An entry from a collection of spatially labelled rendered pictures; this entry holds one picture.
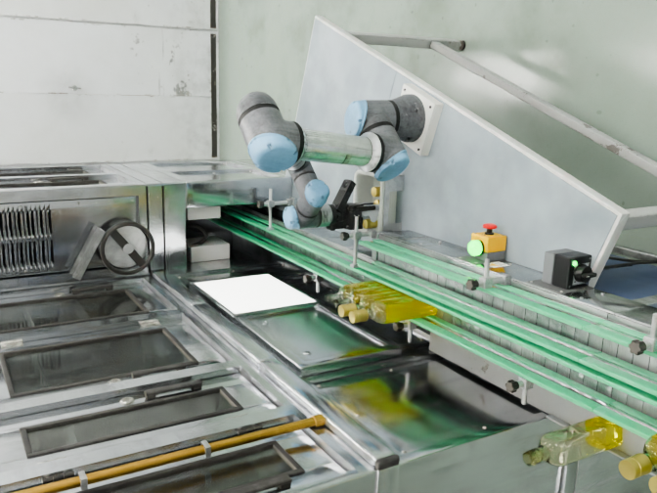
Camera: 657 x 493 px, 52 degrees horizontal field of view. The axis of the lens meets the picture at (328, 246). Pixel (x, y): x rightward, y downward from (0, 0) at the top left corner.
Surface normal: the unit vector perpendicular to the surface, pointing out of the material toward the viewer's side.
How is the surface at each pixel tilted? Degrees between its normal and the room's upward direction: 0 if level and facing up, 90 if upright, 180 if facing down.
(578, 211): 0
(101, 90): 90
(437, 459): 90
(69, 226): 90
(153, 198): 90
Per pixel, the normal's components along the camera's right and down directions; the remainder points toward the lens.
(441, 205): -0.86, 0.09
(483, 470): 0.51, 0.22
